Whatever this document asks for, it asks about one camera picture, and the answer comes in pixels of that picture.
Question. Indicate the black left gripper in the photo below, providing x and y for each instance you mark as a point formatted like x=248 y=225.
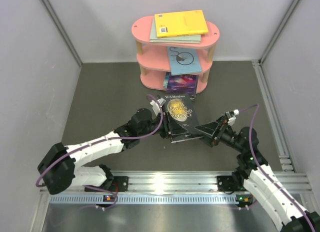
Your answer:
x=176 y=127

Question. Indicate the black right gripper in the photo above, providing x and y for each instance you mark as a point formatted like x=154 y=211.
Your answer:
x=209 y=129

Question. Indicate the black book with gold moon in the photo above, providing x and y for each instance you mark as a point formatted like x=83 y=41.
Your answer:
x=180 y=105

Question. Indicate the purple blue cover book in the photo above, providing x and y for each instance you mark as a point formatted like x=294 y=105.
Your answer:
x=180 y=84

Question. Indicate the teal ocean cover book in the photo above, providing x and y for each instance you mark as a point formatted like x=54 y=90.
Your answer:
x=166 y=80

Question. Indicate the light blue thin book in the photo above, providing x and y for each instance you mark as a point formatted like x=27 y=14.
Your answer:
x=183 y=61

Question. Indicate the grey-green book with black circle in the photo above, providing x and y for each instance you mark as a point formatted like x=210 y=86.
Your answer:
x=190 y=39

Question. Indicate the yellow book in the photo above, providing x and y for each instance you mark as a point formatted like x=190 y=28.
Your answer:
x=180 y=23

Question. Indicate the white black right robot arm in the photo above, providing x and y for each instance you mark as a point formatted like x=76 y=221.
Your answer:
x=256 y=176

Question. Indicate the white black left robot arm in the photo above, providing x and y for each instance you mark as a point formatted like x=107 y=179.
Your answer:
x=64 y=167

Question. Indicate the pink three-tier shelf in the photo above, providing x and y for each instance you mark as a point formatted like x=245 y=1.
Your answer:
x=153 y=57

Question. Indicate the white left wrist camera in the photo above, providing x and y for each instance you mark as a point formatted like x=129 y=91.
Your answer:
x=157 y=105

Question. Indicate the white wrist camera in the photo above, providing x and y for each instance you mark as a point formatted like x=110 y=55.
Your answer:
x=157 y=105
x=231 y=116

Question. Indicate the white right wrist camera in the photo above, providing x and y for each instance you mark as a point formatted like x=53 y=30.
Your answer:
x=231 y=116

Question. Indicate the aluminium mounting rail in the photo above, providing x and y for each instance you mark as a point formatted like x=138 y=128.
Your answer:
x=158 y=183

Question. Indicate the perforated grey cable duct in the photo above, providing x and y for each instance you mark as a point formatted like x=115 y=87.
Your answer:
x=131 y=199

